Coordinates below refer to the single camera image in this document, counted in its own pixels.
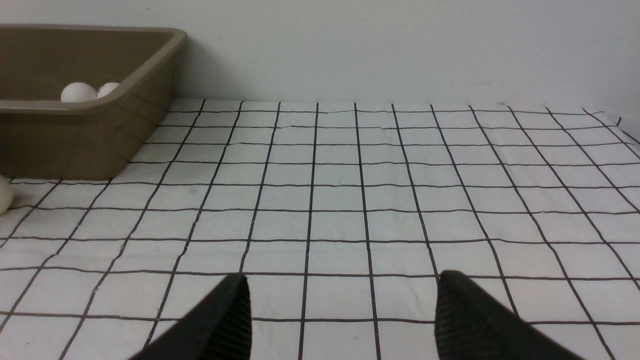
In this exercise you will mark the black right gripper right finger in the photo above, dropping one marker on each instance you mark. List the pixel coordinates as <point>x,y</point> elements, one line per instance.
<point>470,324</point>

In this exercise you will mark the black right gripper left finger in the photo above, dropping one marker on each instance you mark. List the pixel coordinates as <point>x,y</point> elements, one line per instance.
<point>219,327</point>

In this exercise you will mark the white ball with black logo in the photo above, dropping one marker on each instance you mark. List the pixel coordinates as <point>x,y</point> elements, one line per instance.
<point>6,195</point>

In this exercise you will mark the plain white ball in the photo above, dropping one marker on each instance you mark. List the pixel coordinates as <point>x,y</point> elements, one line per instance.
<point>77,92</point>
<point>106,89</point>

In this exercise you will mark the white black-grid tablecloth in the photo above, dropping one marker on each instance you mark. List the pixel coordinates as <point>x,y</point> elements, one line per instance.
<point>341,216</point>

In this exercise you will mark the olive green plastic bin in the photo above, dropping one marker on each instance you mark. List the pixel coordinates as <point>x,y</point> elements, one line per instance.
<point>42,137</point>

